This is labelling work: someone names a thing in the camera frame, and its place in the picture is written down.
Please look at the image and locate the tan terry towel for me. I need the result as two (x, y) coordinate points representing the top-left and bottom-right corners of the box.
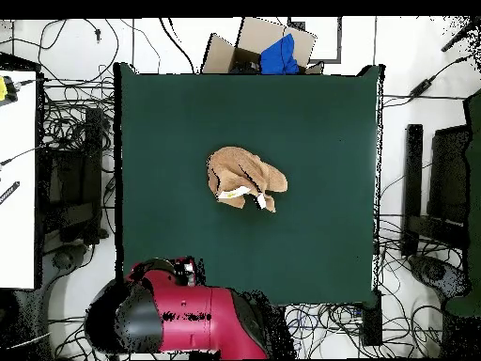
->
(206, 146), (289, 214)

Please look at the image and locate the black flat strip tool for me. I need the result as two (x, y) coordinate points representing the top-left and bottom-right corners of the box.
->
(0, 180), (21, 205)

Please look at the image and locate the dark green table cloth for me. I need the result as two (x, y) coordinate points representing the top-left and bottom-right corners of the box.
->
(113, 62), (384, 306)

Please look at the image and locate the white desk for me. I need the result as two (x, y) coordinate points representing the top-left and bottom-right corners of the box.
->
(0, 70), (38, 290)

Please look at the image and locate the blue garment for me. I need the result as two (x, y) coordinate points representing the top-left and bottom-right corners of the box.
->
(259, 33), (301, 75)

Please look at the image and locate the open cardboard box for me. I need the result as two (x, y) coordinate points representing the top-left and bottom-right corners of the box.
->
(201, 16), (325, 75)

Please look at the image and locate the black upright bar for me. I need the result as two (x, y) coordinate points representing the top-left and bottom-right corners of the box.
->
(400, 123), (425, 258)

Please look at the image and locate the yellow and black device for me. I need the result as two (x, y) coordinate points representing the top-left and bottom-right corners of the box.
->
(0, 74), (19, 107)

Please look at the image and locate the black power adapter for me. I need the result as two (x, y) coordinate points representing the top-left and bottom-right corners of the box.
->
(409, 78), (433, 98)

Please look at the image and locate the dark green fabric piece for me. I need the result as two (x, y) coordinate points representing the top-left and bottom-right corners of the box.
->
(444, 88), (481, 318)

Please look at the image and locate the black tripod leg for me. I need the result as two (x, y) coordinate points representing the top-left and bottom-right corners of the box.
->
(441, 16), (481, 53)

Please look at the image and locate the thick black cable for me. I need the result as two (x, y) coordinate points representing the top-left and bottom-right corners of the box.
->
(158, 16), (197, 75)

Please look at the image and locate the thin black cable with plug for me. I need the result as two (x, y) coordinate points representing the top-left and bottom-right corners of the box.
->
(37, 18), (121, 83)

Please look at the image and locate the dark square floor frame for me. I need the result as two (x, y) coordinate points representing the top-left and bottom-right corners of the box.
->
(287, 16), (343, 64)

